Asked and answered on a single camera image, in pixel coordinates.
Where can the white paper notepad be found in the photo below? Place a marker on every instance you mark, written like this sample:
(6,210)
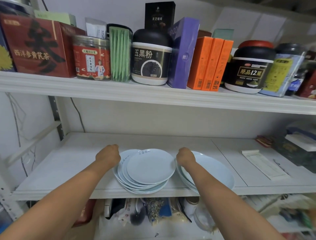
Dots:
(264,164)

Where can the dark red tea box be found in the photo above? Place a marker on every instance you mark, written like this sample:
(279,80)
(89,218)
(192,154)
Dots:
(37,49)

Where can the dark bottle blue label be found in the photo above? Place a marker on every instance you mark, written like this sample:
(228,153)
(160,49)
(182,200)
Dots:
(295,85)

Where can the row of green sachets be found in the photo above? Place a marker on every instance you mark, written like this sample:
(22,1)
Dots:
(119,56)

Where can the red packet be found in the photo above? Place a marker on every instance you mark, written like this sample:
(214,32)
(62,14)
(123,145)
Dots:
(84,213)

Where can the round pale green plate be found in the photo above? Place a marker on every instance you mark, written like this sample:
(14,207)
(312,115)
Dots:
(178,174)
(214,170)

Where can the small red brown box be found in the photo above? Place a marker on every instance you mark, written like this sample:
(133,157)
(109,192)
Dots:
(264,141)

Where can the black pen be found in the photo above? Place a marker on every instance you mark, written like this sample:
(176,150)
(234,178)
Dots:
(281,167)

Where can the orange carton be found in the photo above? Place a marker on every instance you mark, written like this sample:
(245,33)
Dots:
(221,64)
(197,64)
(211,64)

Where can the blue packet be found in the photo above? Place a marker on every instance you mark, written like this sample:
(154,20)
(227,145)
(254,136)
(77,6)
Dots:
(168,209)

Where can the stack of pale green plates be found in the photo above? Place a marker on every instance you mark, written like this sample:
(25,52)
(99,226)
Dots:
(148,168)

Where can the black tub green powder label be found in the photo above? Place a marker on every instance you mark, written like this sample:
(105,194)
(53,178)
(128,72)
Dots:
(249,74)

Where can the person's right forearm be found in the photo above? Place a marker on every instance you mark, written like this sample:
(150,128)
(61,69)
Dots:
(229,207)

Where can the flat white box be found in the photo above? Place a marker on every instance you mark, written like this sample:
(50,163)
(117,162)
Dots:
(301,142)

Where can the white metal rail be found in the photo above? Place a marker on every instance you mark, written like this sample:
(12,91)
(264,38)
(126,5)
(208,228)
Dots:
(32,143)

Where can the blue clear bag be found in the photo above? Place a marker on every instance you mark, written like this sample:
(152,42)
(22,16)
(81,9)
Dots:
(303,128)

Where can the pale blue canister yellow label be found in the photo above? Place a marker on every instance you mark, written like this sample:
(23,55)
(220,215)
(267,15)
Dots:
(279,74)

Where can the dark maroon box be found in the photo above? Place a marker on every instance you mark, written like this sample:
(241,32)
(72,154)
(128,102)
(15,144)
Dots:
(309,54)

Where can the clear glass jar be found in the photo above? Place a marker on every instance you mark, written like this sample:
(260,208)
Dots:
(203,218)

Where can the clear plastic packet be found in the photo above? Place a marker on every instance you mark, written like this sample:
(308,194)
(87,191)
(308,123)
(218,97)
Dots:
(96,28)

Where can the person's left forearm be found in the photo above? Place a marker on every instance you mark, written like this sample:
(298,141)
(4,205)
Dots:
(56,202)

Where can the dark blue box yellow flower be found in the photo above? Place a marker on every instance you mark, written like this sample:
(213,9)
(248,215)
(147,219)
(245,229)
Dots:
(6,59)

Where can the person's left hand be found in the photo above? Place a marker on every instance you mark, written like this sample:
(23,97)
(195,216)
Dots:
(108,157)

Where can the grey metal rack post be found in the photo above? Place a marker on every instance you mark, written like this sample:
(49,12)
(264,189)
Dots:
(56,116)

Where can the clear box white lid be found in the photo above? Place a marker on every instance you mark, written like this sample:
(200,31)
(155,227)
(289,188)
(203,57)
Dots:
(291,154)

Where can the black tub bean picture label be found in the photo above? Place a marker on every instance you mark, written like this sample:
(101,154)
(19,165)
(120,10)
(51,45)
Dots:
(150,64)

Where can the red lidded jar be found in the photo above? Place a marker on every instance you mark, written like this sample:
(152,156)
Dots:
(255,44)

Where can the white jar brown lid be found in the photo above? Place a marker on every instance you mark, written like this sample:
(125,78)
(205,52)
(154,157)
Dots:
(191,205)

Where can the clear jar red label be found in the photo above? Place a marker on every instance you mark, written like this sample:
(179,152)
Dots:
(91,61)

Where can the tall black box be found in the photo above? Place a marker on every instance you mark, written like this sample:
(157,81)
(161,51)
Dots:
(159,14)

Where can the white black plastic bag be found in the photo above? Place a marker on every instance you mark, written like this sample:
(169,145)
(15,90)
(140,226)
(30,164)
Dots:
(128,210)

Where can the white perforated rack post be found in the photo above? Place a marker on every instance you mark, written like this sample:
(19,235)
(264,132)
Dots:
(10,197)

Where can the tall purple box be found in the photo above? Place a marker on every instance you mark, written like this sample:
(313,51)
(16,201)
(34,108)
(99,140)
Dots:
(182,61)

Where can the bag of dried herbs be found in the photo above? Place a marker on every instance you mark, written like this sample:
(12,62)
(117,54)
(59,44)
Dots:
(154,209)

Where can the person's right hand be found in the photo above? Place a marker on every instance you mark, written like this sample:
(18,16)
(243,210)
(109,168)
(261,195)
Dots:
(185,157)

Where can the pale teal box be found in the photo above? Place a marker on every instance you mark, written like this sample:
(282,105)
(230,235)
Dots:
(223,33)

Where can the clear plastic sachet box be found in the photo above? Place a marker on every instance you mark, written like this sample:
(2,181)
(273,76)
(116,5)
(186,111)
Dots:
(131,61)

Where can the black tin yellow lid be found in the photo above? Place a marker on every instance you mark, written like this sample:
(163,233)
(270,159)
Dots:
(227,69)

